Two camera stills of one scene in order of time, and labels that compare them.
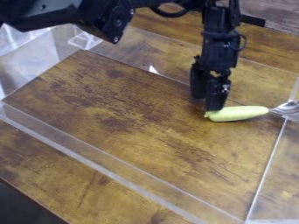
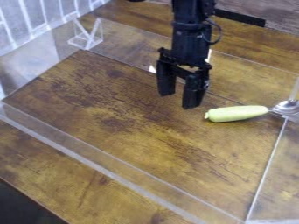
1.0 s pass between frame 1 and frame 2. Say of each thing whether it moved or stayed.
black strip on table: stayed
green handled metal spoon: stayed
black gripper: moved
